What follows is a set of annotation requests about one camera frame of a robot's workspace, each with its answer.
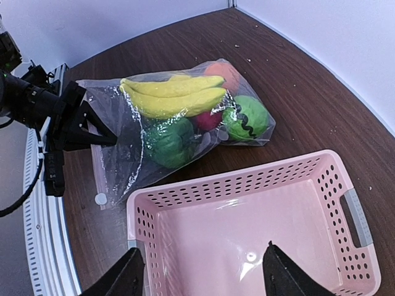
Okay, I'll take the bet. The green toy bell pepper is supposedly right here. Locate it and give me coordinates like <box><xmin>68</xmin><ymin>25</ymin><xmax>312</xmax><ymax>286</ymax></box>
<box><xmin>144</xmin><ymin>118</ymin><xmax>196</xmax><ymax>169</ymax></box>

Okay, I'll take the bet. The red toy apple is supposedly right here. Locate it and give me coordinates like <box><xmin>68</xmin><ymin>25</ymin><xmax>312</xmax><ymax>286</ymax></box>
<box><xmin>193</xmin><ymin>112</ymin><xmax>222</xmax><ymax>131</ymax></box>

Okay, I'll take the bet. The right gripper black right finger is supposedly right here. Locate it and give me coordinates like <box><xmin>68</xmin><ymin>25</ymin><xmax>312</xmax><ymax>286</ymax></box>
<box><xmin>262</xmin><ymin>241</ymin><xmax>334</xmax><ymax>296</ymax></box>

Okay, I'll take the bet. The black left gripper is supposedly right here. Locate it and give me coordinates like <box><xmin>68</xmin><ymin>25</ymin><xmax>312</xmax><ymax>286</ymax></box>
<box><xmin>1</xmin><ymin>71</ymin><xmax>117</xmax><ymax>151</ymax></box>

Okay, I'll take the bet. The clear zip top bag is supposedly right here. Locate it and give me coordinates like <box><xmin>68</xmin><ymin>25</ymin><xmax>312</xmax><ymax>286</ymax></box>
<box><xmin>79</xmin><ymin>59</ymin><xmax>276</xmax><ymax>209</ymax></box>

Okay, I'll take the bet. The aluminium front rail frame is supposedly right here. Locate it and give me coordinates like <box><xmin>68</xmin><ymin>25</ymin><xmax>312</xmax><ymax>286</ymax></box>
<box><xmin>23</xmin><ymin>63</ymin><xmax>83</xmax><ymax>296</ymax></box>

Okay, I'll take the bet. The orange toy tangerine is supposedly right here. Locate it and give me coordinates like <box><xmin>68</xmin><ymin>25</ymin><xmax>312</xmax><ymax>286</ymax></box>
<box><xmin>204</xmin><ymin>62</ymin><xmax>241</xmax><ymax>95</ymax></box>

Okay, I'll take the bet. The pink perforated plastic basket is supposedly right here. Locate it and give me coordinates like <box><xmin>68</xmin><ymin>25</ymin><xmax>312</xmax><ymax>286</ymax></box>
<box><xmin>127</xmin><ymin>150</ymin><xmax>381</xmax><ymax>295</ymax></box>

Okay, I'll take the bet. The yellow toy banana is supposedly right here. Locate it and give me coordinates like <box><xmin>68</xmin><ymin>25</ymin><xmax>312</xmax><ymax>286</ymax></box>
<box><xmin>120</xmin><ymin>76</ymin><xmax>227</xmax><ymax>120</ymax></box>

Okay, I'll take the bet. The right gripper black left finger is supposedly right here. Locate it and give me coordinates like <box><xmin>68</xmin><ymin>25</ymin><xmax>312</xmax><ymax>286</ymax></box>
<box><xmin>81</xmin><ymin>247</ymin><xmax>145</xmax><ymax>296</ymax></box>

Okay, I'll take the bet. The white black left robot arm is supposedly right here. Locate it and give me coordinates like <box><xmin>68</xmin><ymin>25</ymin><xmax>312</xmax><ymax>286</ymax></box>
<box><xmin>1</xmin><ymin>28</ymin><xmax>117</xmax><ymax>151</ymax></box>

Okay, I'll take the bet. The green black toy watermelon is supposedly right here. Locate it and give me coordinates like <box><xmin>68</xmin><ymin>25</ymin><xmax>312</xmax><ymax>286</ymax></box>
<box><xmin>222</xmin><ymin>95</ymin><xmax>269</xmax><ymax>142</ymax></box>

